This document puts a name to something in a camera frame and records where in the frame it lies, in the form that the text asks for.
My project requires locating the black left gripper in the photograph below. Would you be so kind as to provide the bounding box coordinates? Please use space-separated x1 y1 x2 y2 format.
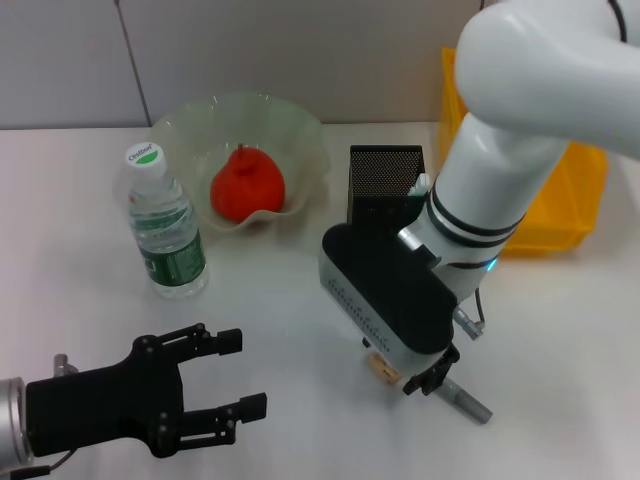
24 322 269 460

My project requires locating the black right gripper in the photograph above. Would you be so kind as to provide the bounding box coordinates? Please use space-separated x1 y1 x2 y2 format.
402 342 462 397

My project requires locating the grey glitter marker pen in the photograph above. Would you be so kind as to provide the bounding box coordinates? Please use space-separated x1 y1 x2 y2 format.
433 377 494 426

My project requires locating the beige eraser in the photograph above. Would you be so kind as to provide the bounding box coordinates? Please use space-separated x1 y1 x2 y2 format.
367 353 402 387

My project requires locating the green label water bottle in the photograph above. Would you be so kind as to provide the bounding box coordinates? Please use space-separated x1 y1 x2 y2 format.
122 142 210 300

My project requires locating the green utility knife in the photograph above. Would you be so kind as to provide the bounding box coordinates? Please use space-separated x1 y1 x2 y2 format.
408 172 433 198

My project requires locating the black mesh pen holder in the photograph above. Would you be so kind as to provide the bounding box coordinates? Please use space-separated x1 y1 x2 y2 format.
348 144 432 241

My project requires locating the translucent green fruit plate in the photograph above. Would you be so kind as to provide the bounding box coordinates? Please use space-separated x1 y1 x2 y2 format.
151 92 334 234

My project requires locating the yellow plastic bin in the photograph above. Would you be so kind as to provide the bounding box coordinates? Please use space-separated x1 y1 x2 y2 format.
439 47 609 259

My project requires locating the right gripper cable with plug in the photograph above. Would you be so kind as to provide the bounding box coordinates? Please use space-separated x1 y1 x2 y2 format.
452 289 488 342

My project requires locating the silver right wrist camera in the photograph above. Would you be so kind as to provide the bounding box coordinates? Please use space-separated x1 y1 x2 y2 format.
318 223 459 375

